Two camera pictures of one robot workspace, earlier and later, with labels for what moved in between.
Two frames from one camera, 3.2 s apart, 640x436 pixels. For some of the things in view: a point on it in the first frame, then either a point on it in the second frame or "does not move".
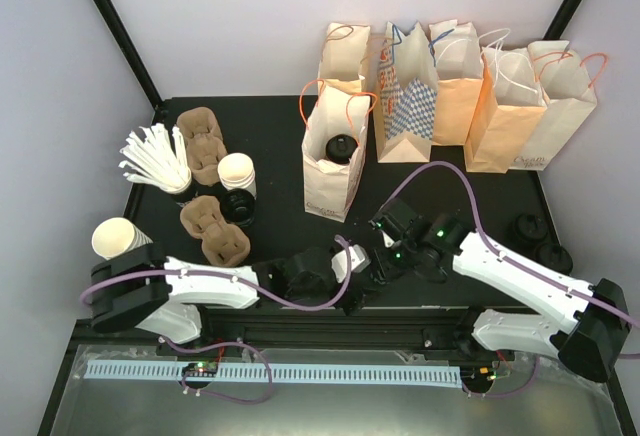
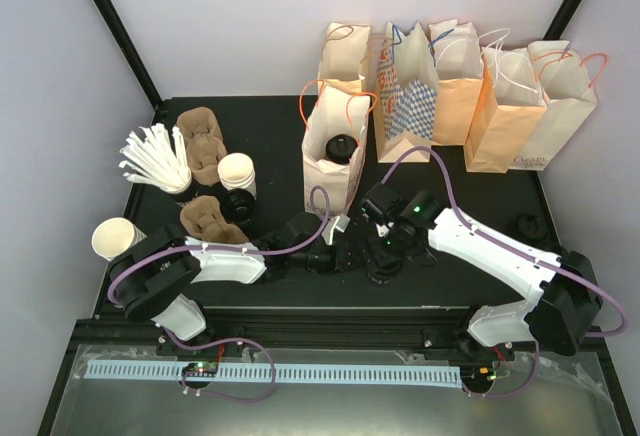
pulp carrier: [224, 244] does not move
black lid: [339, 148] does not move
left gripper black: [354, 302] to [342, 251]
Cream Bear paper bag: [328, 186] does not move
